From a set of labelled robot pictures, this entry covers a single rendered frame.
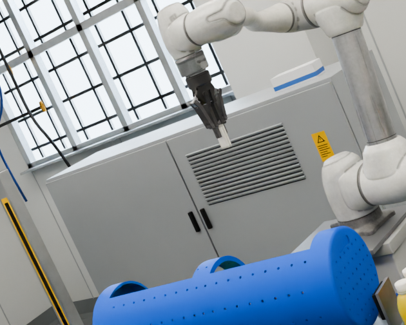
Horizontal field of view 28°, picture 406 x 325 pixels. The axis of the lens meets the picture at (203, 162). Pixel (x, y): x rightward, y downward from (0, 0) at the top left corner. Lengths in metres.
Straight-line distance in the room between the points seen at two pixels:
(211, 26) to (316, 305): 0.80
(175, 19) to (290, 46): 2.65
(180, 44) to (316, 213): 1.92
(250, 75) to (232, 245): 1.23
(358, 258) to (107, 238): 2.90
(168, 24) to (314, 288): 0.85
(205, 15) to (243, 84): 2.96
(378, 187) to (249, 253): 1.80
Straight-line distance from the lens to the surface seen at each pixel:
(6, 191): 3.25
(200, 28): 2.26
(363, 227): 2.82
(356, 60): 2.66
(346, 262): 2.22
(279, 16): 2.67
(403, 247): 2.82
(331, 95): 3.79
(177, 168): 4.42
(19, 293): 7.68
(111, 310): 2.60
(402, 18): 4.95
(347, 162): 2.78
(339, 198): 2.80
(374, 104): 2.67
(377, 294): 2.21
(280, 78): 4.07
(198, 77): 2.36
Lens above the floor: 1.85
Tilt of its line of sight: 8 degrees down
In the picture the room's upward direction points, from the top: 24 degrees counter-clockwise
